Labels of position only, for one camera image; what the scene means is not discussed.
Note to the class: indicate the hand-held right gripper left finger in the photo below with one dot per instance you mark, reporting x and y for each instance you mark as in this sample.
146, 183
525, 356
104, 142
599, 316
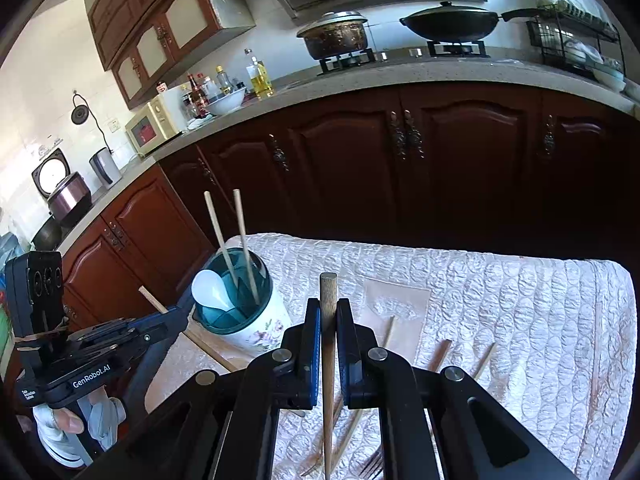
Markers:
315, 360

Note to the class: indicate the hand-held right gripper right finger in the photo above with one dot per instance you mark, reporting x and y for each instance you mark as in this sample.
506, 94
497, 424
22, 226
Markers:
342, 360

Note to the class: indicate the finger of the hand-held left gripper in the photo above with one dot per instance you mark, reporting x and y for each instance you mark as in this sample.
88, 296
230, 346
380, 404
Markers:
167, 316
155, 341

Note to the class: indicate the white plastic spoon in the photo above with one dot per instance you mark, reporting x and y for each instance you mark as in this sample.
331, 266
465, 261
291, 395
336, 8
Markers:
210, 287

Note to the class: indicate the thick round-ended wooden chopstick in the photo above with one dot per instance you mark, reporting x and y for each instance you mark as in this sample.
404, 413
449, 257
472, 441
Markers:
328, 300

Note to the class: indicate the white floral utensil holder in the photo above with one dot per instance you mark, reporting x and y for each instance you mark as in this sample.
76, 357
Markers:
260, 325

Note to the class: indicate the person's left hand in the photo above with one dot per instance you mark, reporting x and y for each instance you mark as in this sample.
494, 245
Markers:
70, 422

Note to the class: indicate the blue plastic bag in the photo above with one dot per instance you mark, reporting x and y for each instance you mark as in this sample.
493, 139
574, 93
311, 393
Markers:
10, 247

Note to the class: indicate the black pot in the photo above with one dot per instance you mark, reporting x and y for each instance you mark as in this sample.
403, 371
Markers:
47, 235

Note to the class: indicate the open rice cooker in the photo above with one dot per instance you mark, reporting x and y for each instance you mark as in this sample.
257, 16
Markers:
70, 200

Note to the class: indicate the metal fork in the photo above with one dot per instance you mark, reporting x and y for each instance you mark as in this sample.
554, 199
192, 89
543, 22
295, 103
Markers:
371, 470

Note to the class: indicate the grey electric kettle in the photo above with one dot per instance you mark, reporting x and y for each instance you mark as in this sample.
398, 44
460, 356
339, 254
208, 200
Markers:
106, 170

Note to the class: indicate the quilted white pink tablecloth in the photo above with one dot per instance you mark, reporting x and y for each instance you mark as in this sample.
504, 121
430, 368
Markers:
500, 310

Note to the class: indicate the dark wooden base cabinet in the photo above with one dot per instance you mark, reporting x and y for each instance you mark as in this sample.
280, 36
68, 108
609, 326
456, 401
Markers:
350, 185

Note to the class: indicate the cream microwave oven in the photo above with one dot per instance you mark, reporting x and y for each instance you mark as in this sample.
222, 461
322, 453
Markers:
150, 130

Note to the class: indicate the white rag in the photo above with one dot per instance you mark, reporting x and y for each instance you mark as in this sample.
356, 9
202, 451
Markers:
200, 122

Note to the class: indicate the white bowl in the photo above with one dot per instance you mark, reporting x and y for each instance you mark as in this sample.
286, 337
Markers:
225, 104

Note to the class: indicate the dark sauce bottle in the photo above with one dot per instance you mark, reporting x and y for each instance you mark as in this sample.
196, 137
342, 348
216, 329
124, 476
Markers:
195, 97

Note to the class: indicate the clear bottle with yellow cap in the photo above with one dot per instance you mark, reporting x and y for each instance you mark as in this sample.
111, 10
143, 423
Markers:
223, 82

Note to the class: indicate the yellow cooking oil bottle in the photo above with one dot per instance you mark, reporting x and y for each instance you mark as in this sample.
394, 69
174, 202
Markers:
261, 82

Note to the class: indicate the speckled stone kitchen countertop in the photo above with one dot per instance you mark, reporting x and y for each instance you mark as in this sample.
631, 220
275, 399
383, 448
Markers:
400, 76

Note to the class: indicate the gas stove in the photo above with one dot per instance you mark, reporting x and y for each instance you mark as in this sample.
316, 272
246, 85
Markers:
400, 54

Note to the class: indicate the stained metal pot with lid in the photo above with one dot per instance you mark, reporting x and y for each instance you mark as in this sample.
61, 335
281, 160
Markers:
332, 40

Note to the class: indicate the black wok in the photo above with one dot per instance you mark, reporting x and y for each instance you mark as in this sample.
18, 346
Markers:
450, 25

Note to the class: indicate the pale stacked bowls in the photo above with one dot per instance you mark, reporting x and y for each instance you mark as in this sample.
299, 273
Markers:
610, 80

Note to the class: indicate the black round wall hanger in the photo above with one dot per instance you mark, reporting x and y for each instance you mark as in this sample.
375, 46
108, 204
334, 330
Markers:
80, 115

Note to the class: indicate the wall socket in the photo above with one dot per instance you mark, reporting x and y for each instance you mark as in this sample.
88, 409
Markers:
114, 126

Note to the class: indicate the wooden wall cabinet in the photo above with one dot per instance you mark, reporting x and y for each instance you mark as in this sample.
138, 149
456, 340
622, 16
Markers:
150, 35

